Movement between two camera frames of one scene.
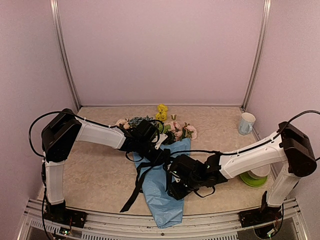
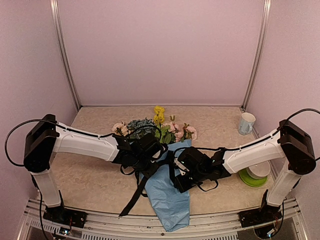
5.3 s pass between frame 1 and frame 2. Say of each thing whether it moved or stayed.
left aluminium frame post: stayed
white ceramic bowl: stayed
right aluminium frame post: stayed
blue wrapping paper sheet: moved
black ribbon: moved
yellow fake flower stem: moved
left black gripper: moved
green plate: stayed
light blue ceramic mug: stayed
